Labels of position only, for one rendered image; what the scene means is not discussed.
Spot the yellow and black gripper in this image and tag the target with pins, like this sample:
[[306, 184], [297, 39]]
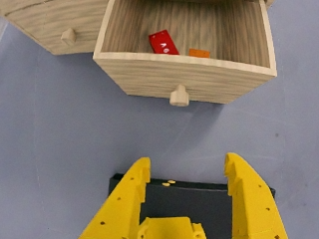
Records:
[[254, 213]]

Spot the red 9v battery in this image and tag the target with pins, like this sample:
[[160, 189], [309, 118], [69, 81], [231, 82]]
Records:
[[161, 43]]

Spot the orange 9v battery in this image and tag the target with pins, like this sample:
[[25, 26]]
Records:
[[198, 53]]

